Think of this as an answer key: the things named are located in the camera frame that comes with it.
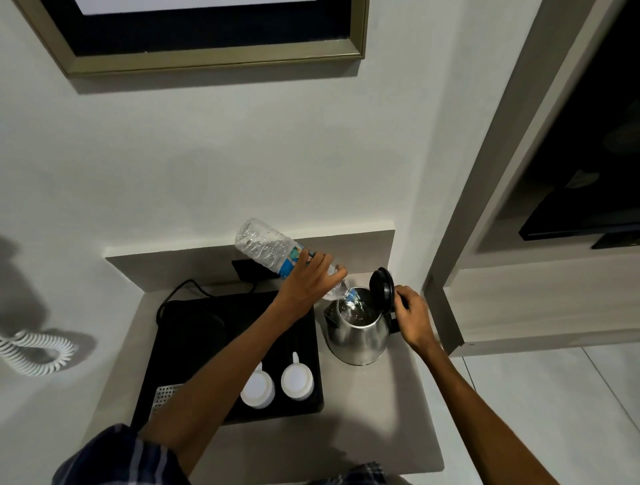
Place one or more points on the person's right hand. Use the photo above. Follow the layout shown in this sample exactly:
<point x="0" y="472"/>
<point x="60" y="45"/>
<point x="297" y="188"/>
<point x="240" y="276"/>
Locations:
<point x="417" y="320"/>

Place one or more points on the person's left hand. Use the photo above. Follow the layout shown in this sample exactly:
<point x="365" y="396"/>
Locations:
<point x="300" y="285"/>

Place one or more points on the person's right fingers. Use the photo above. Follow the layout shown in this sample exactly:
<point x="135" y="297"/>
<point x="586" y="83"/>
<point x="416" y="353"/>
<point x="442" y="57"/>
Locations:
<point x="404" y="300"/>

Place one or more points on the person's left thumb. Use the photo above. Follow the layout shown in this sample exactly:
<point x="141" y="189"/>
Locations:
<point x="338" y="276"/>

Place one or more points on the stainless steel electric kettle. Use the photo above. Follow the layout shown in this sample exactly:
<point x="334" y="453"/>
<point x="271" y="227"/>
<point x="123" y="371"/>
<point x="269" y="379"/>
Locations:
<point x="357" y="339"/>

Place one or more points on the clear plastic water bottle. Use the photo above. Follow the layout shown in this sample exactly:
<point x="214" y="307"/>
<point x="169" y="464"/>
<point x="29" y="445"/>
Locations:
<point x="262" y="244"/>

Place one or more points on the person's right forearm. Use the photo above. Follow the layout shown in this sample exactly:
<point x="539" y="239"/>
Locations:
<point x="480" y="414"/>

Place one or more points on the person's left forearm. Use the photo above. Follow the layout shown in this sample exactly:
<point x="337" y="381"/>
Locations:
<point x="225" y="374"/>

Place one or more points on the black serving tray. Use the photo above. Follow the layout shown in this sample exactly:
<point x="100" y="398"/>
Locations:
<point x="310" y="349"/>

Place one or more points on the white cup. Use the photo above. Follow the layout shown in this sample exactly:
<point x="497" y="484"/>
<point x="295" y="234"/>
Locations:
<point x="258" y="389"/>
<point x="297" y="382"/>

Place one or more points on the black round kettle base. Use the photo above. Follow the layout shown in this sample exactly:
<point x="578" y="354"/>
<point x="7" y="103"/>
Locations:
<point x="195" y="325"/>

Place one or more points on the black television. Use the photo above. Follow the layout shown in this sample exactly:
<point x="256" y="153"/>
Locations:
<point x="585" y="220"/>

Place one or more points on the silver perforated metal plate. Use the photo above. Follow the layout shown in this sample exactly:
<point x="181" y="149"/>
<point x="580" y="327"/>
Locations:
<point x="162" y="399"/>

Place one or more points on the black wall socket plate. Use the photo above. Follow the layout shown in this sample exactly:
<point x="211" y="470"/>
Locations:
<point x="250" y="270"/>

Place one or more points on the light wooden wall cabinet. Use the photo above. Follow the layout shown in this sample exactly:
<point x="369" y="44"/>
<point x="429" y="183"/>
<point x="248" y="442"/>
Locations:
<point x="540" y="305"/>

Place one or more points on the gold framed wall picture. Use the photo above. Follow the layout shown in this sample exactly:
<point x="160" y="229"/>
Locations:
<point x="220" y="55"/>

